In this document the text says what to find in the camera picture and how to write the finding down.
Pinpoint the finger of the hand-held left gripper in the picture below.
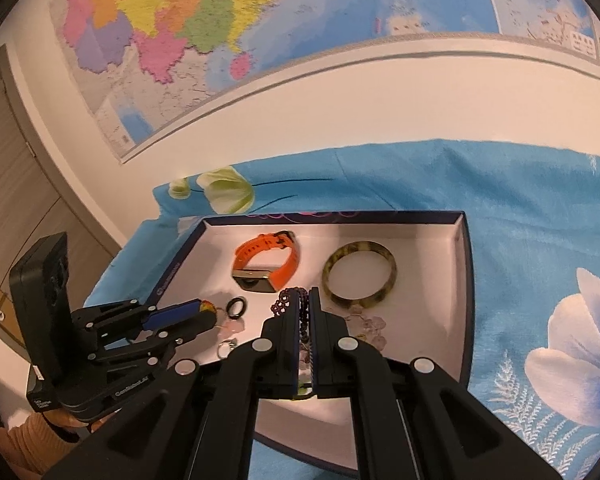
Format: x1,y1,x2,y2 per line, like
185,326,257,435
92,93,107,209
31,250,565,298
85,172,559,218
86,335,183,372
71,298,220,350

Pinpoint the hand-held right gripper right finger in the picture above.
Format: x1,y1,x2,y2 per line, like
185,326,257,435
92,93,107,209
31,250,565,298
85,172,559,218
309,287,563,480

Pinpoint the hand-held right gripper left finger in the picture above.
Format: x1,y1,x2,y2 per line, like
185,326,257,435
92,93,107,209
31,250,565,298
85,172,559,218
42,290,302,480

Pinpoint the yellow-green charm keychain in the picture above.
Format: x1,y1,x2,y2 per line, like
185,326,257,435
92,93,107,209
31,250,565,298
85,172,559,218
200,296,249,321

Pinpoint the purple bead bracelet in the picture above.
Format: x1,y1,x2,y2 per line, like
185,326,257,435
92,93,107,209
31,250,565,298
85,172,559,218
272,286,313,398

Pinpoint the pink charm keyring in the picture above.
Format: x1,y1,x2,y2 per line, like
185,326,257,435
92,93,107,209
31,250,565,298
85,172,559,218
214,320,246,360

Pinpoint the clear crystal bracelet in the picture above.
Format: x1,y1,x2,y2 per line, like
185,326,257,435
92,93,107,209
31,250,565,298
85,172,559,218
347,312,388,351

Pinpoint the dark blue jewelry box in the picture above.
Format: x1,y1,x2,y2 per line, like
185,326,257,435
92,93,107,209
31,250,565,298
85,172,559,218
147,210,476,478

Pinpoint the tortoiseshell bangle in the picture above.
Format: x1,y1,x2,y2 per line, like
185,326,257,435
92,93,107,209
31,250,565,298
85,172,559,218
322,241,397,309

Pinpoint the orange smartwatch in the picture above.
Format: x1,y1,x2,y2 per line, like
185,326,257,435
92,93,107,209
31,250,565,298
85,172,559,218
231,230,300,293

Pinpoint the brown wooden door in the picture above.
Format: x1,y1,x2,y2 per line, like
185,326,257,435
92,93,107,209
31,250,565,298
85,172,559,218
0,45,126,361

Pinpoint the blue floral bedsheet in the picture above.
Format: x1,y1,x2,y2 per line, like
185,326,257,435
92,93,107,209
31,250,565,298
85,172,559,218
82,138,600,480

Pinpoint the colourful wall map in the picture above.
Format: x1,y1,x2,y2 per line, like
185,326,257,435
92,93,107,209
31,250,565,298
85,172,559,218
50,0,488,165

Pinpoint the blue wall map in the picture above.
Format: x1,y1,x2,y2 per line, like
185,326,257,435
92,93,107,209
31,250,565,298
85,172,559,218
475,0,600,86

